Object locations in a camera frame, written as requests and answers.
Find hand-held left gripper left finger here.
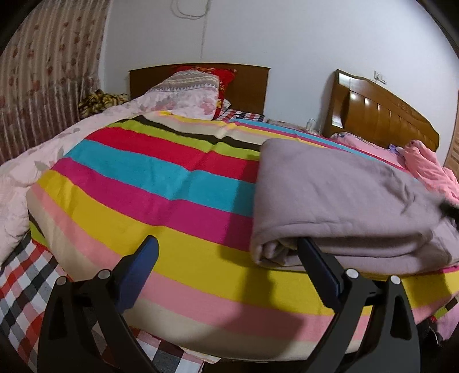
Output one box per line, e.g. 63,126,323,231
38,236,159,373

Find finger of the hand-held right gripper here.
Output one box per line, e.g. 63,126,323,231
438,200,459,228

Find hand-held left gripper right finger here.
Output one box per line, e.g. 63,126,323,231
297,237,421,373

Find purple fleece pants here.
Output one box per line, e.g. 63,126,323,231
249,138,459,277

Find pink garment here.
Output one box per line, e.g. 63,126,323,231
398,140,459,209

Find light wooden wardrobe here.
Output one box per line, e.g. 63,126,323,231
444,90,459,173

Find rainbow striped blanket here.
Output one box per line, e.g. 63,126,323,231
27,110,459,361

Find pink bed sheet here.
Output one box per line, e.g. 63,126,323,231
330,132,459,341

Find plaid bed sheet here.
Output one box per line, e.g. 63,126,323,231
0,109,266,373

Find glossy padded wooden headboard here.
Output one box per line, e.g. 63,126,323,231
321,69,440,156

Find pale floral quilt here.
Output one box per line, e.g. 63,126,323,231
0,70,221,266

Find nightstand with floral cover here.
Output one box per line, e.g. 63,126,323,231
267,118,320,135

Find tiger pattern blanket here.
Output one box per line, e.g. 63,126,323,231
78,90,129,117

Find plain dark wooden headboard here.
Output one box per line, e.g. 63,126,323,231
128,64,272,115

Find red patterned pillow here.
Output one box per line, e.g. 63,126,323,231
172,65,237,121

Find floral striped curtain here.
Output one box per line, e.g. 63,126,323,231
0,0,112,164

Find white wall cable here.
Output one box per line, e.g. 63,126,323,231
171,0,212,61

